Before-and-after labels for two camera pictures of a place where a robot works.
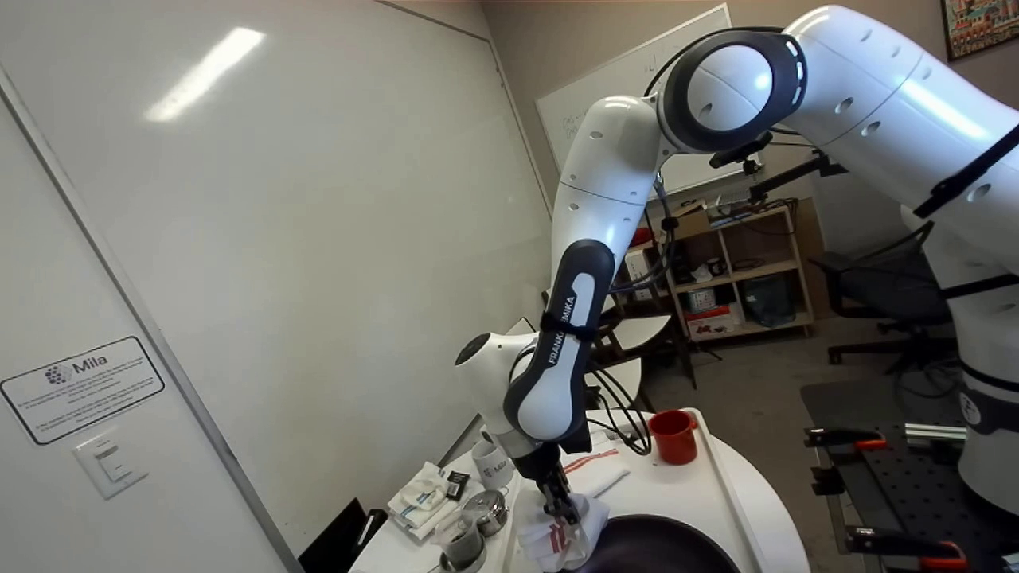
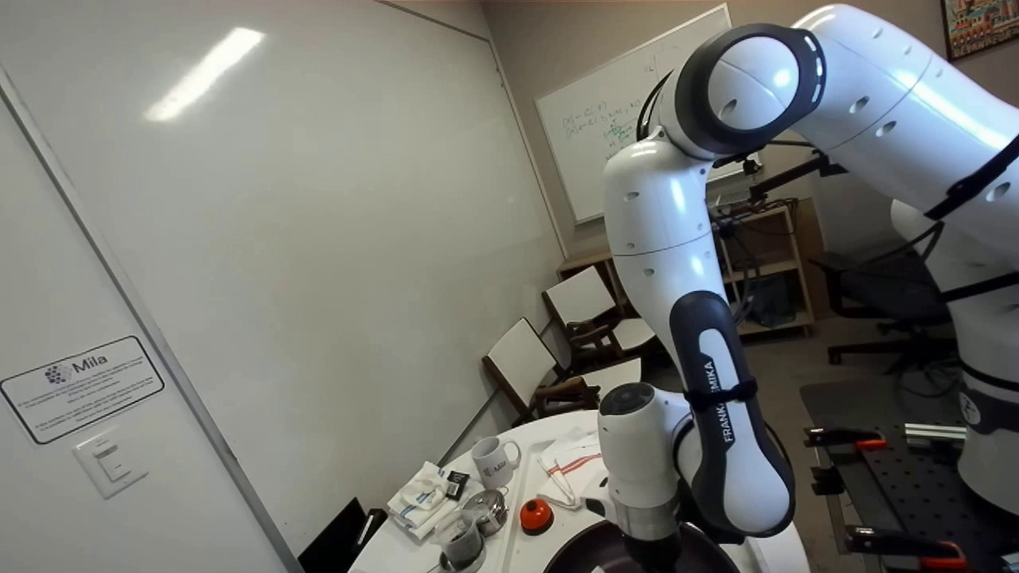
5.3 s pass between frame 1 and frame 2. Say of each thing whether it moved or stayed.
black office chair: stayed
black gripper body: moved
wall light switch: stayed
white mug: stayed
